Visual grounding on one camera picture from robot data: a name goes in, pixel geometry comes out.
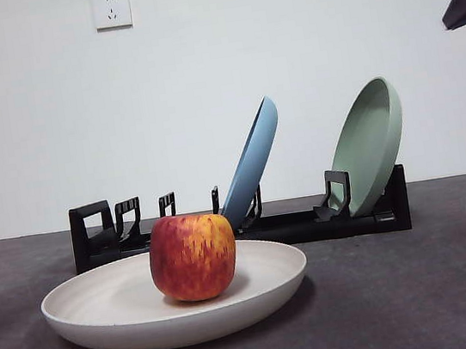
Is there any red yellow apple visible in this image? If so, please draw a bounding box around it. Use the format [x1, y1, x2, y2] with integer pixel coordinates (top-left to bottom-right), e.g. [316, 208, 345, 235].
[143, 208, 245, 308]

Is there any pale cream yellow plate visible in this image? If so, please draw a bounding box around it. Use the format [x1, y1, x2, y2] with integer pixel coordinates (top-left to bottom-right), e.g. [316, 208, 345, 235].
[35, 229, 317, 349]

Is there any green plate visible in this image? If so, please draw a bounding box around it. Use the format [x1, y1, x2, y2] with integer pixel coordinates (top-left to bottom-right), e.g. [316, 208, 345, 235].
[318, 74, 417, 221]

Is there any blue plate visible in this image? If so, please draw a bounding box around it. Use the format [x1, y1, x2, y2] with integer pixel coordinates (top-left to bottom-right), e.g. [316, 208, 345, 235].
[205, 94, 296, 233]

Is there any black plate rack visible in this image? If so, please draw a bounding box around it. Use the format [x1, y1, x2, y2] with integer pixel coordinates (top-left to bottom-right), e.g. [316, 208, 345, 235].
[66, 157, 414, 277]

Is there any white wall socket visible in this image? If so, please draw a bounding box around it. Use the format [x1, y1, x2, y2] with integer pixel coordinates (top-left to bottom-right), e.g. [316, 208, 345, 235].
[92, 0, 134, 33]

